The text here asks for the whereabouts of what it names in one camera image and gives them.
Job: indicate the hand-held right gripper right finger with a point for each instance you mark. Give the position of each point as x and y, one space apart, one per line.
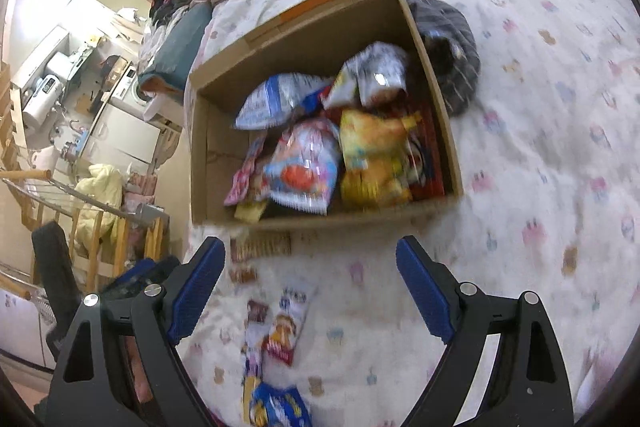
425 292

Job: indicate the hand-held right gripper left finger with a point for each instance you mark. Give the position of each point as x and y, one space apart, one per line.
197 287

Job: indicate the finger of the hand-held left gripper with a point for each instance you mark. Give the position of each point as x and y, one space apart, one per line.
137 274

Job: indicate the small brown clear packet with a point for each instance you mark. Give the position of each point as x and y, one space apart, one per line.
243 276

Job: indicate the small brown snack packet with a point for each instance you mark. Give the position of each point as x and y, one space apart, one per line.
257 311

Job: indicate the brown cookie packet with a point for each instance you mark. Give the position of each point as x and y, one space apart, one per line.
262 247

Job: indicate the small white snack packet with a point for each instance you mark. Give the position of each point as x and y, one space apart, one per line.
252 357

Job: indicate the white snack packet red end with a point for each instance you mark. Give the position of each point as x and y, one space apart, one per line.
287 327

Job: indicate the small pink snack packet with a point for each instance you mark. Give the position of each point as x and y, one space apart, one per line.
245 172

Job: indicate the blue yellow snack packet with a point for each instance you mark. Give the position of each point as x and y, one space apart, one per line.
280 407

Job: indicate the cardboard box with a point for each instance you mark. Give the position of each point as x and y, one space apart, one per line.
225 142

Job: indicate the blue white snack packet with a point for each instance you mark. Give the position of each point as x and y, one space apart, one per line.
280 102

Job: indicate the silver snack packet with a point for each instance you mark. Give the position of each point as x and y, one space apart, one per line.
370 74

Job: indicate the wooden rack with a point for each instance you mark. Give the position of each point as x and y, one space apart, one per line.
92 234

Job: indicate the black office chair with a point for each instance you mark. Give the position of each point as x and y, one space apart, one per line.
52 267

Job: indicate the pink printed box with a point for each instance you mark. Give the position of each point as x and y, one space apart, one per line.
140 187

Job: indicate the tan snack packet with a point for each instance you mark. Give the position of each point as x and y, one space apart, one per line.
250 212

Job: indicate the yellow cloth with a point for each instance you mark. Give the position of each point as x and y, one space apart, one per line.
100 187

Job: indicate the red cartoon snack packet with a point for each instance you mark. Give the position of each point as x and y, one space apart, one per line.
427 157

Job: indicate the white floor cabinet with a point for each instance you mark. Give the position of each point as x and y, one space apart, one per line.
125 134

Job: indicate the white nightstand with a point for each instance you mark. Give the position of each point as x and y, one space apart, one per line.
167 127

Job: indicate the printed white quilt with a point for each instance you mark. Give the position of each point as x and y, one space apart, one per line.
525 157

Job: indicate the white washing machine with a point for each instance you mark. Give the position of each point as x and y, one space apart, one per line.
135 99

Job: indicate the wooden staircase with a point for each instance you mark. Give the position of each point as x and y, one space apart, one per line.
12 132

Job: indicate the white water heater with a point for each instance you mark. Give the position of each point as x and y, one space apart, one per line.
40 107

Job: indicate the brown box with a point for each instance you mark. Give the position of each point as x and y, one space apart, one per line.
112 69

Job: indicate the teal folded bedding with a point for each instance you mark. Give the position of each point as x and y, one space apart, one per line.
175 47

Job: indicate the dark striped cloth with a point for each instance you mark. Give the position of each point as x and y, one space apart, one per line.
450 57

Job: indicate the pile of clothes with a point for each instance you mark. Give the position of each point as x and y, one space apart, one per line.
170 2

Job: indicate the metal pole with bracket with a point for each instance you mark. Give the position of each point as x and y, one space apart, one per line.
150 213

